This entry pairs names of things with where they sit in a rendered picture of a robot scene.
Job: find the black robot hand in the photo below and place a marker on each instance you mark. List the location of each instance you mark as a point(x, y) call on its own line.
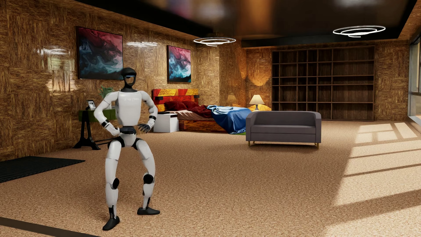
point(143, 127)
point(127, 130)

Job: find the dark grey sofa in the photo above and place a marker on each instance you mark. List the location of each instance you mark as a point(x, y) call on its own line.
point(283, 126)

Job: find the white nightstand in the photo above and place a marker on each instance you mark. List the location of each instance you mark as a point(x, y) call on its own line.
point(165, 123)

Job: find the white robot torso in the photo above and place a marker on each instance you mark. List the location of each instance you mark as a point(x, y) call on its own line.
point(128, 107)

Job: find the green console table black legs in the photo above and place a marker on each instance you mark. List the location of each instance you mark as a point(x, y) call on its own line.
point(86, 131)

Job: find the red pillows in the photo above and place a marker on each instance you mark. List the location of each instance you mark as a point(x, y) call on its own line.
point(179, 105)

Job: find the green potted plant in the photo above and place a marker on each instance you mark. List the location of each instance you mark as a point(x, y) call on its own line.
point(106, 92)

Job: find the white left robot leg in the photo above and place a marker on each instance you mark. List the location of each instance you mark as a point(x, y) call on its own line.
point(148, 174)

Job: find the white robot leg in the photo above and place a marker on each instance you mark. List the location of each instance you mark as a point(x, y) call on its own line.
point(112, 177)
point(148, 174)

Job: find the white right robot leg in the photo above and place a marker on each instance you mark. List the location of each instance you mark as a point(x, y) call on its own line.
point(112, 177)

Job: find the wooden bed red headboard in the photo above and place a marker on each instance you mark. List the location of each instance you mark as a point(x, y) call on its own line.
point(194, 120)

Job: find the robot head black visor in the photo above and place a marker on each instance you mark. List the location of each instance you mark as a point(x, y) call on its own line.
point(128, 79)

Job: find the small abstract red-blue painting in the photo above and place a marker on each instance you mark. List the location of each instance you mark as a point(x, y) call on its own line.
point(179, 64)

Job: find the large abstract red-blue painting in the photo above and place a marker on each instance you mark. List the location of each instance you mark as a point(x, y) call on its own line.
point(99, 53)

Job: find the blue blanket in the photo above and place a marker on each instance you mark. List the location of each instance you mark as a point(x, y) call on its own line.
point(230, 117)

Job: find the black floor rug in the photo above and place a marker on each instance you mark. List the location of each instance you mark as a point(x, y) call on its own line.
point(31, 166)

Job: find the table lamp cream shade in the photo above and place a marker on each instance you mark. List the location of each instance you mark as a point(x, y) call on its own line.
point(257, 99)

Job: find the dark wooden bookshelf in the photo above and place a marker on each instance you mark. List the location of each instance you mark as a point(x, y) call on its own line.
point(324, 84)

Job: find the large glass window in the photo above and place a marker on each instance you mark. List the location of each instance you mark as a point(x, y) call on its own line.
point(415, 79)

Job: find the small photo frame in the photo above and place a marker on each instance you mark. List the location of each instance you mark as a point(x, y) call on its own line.
point(91, 105)

